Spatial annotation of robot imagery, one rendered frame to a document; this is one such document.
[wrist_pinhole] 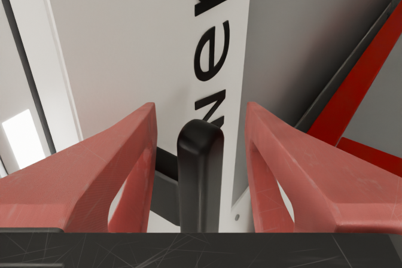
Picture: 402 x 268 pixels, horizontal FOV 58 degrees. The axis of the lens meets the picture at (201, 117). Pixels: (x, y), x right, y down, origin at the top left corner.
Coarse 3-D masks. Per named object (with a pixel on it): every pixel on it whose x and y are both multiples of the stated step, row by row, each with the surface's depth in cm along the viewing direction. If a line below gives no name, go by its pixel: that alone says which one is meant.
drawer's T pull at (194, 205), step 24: (192, 120) 12; (192, 144) 11; (216, 144) 11; (168, 168) 13; (192, 168) 12; (216, 168) 12; (168, 192) 13; (192, 192) 12; (216, 192) 13; (168, 216) 14; (192, 216) 13; (216, 216) 14
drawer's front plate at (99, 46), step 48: (48, 0) 9; (96, 0) 10; (144, 0) 12; (192, 0) 14; (240, 0) 17; (48, 48) 10; (96, 48) 11; (144, 48) 12; (192, 48) 15; (240, 48) 19; (48, 96) 11; (96, 96) 11; (144, 96) 13; (192, 96) 16; (240, 96) 21
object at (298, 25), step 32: (256, 0) 23; (288, 0) 27; (320, 0) 34; (352, 0) 46; (384, 0) 69; (256, 32) 24; (288, 32) 30; (320, 32) 38; (352, 32) 53; (256, 64) 26; (288, 64) 33; (320, 64) 43; (352, 64) 64; (256, 96) 29; (288, 96) 36; (320, 96) 50
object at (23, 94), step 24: (0, 0) 10; (0, 24) 10; (0, 48) 10; (24, 48) 11; (0, 72) 10; (24, 72) 11; (0, 96) 11; (24, 96) 11; (0, 120) 11; (0, 144) 11; (48, 144) 13
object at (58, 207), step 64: (128, 128) 9; (0, 192) 6; (64, 192) 6; (128, 192) 11; (0, 256) 5; (64, 256) 5; (128, 256) 5; (192, 256) 5; (256, 256) 5; (320, 256) 5; (384, 256) 5
